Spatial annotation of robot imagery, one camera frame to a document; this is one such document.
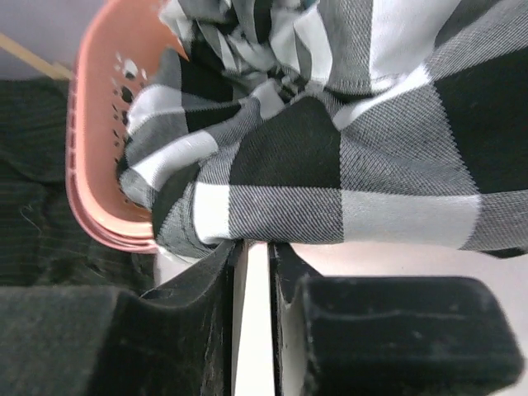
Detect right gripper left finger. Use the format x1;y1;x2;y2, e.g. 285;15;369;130
1;243;235;395

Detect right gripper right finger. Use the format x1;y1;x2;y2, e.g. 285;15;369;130
268;243;524;396

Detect dark green striped shirt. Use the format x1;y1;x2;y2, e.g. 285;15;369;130
1;78;154;295

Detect black white checkered shirt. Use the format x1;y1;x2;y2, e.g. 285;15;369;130
117;1;527;258

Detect wooden clothes rack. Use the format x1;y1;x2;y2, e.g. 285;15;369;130
1;34;74;80

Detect pink plastic basket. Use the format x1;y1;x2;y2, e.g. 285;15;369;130
65;0;182;254

